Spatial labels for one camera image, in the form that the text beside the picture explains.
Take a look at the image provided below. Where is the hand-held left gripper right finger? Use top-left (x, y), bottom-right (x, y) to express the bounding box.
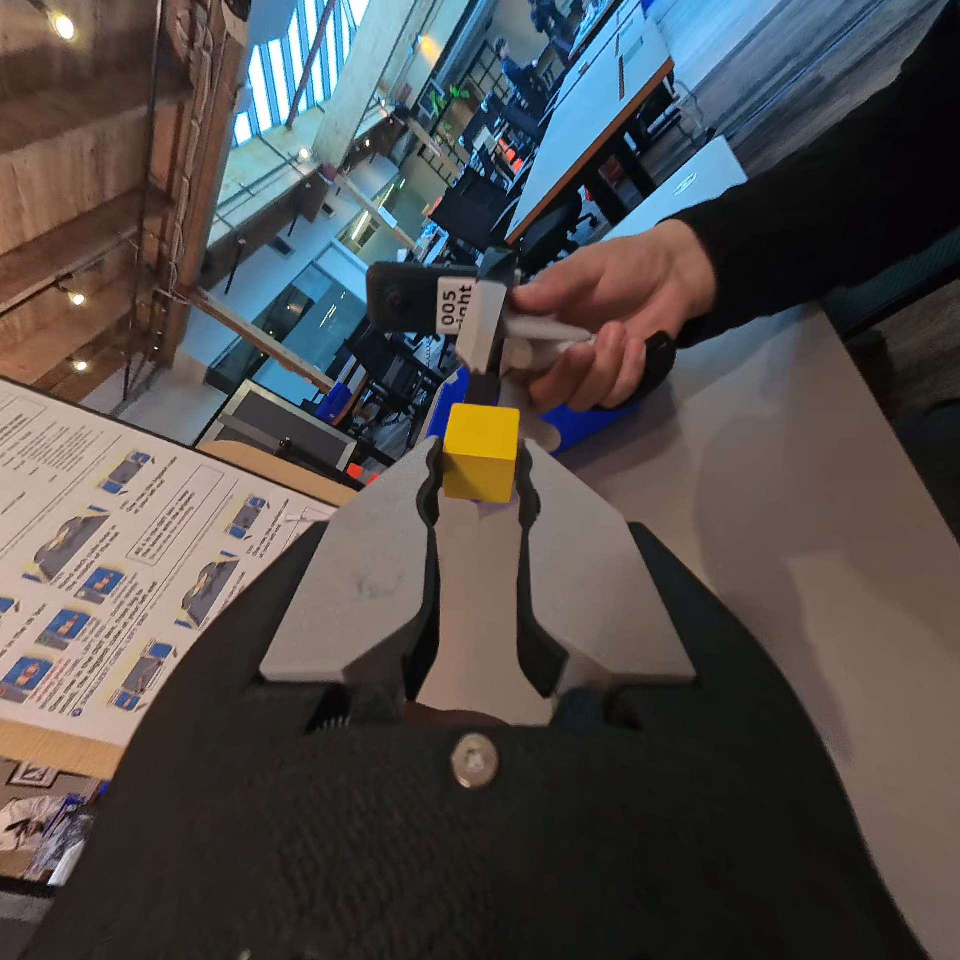
top-left (514, 439), bottom-right (699, 700)

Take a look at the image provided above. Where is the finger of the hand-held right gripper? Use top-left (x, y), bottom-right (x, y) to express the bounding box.
top-left (454, 279), bottom-right (513, 411)

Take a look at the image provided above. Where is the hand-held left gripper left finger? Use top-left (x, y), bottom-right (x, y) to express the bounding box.
top-left (258, 435), bottom-right (442, 685)

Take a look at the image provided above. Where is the yellow cube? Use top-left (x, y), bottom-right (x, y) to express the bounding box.
top-left (441, 402), bottom-right (522, 504)

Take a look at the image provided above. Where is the large blue plastic bin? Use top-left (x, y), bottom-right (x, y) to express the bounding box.
top-left (429, 367), bottom-right (642, 456)

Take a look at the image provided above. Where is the person's right forearm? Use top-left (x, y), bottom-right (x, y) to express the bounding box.
top-left (660, 22), bottom-right (960, 350)

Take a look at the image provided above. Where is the person's right hand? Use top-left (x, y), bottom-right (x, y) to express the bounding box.
top-left (510, 221), bottom-right (719, 412)

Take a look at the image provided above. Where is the black office chair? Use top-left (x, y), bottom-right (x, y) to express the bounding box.
top-left (427, 161), bottom-right (526, 256)
top-left (517, 191), bottom-right (601, 256)

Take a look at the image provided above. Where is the grey metal-edged case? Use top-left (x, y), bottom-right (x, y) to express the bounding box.
top-left (195, 377), bottom-right (360, 470)

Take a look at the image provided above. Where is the short white table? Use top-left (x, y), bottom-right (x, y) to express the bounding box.
top-left (600, 135), bottom-right (751, 243)

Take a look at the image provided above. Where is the long white table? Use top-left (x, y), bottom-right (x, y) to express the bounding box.
top-left (504, 0), bottom-right (676, 245)

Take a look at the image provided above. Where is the instruction sheet stand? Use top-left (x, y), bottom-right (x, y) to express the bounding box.
top-left (0, 375), bottom-right (360, 781)

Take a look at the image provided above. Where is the skylight window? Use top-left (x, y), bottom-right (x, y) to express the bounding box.
top-left (232, 0), bottom-right (369, 147)

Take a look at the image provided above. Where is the crumpled plastic bag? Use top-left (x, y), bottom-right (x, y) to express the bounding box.
top-left (0, 757), bottom-right (102, 890)

